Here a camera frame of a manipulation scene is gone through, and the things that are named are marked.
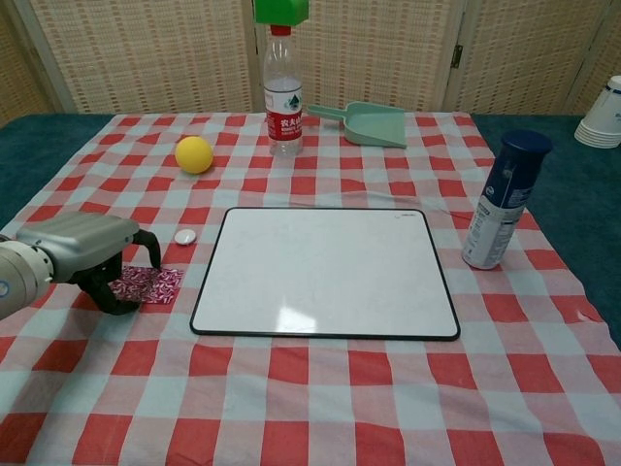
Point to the mint green dustpan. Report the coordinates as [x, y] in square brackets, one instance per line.
[376, 128]

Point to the red white checkered tablecloth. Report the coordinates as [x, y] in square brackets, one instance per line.
[291, 388]

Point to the blue-capped white canister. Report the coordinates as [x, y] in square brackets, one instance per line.
[504, 209]

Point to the red patterned wrapper packet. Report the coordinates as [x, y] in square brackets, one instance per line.
[160, 286]

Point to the stack of white paper cups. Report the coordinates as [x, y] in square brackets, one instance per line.
[601, 121]

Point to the white board with black rim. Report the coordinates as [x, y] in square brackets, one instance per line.
[325, 276]

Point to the yellow ball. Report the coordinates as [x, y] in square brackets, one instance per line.
[194, 155]

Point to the left silver black-fingered robot hand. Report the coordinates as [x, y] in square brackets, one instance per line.
[82, 238]

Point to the bamboo folding screen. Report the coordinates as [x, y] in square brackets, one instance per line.
[145, 53]

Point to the green building block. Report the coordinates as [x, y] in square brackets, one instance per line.
[281, 10]

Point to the clear red-labelled water bottle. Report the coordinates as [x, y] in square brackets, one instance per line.
[284, 126]

